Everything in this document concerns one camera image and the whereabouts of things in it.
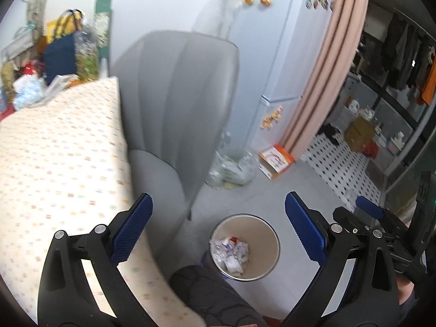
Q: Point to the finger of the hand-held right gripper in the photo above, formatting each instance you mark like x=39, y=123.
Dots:
x=369, y=207
x=347, y=216

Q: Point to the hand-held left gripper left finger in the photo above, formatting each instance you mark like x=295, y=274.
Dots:
x=134, y=221

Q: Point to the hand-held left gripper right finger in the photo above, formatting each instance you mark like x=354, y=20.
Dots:
x=305, y=224

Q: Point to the round beige trash bin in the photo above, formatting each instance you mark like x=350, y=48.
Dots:
x=262, y=242

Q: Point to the red white carton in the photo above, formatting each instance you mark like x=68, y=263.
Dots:
x=233, y=239

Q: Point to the clear plastic packaging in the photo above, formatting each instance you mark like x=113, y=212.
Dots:
x=218, y=250

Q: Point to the person's right forearm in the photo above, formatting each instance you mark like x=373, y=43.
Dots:
x=405, y=289

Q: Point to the red bag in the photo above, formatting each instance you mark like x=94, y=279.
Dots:
x=370, y=150

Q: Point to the orange white box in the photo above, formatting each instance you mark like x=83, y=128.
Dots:
x=276, y=161

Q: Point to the brown cardboard box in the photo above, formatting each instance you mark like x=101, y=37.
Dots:
x=359, y=133

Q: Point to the clear plastic bag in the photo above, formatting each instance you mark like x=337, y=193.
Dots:
x=235, y=172

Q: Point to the person's leg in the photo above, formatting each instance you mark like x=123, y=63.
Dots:
x=214, y=296

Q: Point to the yellow flower magnet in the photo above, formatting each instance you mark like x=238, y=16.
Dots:
x=271, y=118

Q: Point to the orange hanging garment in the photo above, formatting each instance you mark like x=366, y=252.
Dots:
x=427, y=90

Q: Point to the grey upholstered chair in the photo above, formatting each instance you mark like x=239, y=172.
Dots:
x=177, y=92

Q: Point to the pink curtain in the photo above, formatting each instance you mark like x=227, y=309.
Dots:
x=327, y=75

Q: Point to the grey towel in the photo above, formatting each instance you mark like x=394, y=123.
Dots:
x=58, y=87

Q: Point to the dark hanging clothes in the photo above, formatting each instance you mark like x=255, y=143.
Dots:
x=398, y=54

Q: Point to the blue tissue box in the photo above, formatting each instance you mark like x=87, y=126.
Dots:
x=29, y=93

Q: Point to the large herbal tea bottle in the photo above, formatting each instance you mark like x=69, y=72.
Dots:
x=87, y=61

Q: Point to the white fridge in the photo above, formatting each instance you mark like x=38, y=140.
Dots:
x=279, y=58

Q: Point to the navy lunch bag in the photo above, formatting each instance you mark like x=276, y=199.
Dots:
x=59, y=58

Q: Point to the red bottle cap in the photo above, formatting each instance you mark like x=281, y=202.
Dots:
x=30, y=67

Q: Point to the green box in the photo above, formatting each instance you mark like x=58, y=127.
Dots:
x=102, y=24

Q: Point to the yellow snack pouch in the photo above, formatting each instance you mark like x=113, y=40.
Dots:
x=51, y=29

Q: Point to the yellow animal magnet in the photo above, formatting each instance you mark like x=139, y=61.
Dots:
x=266, y=1

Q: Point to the white tote bag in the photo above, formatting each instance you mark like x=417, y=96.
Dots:
x=224, y=10

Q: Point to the tall printed paper carton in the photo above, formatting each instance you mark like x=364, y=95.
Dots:
x=37, y=3

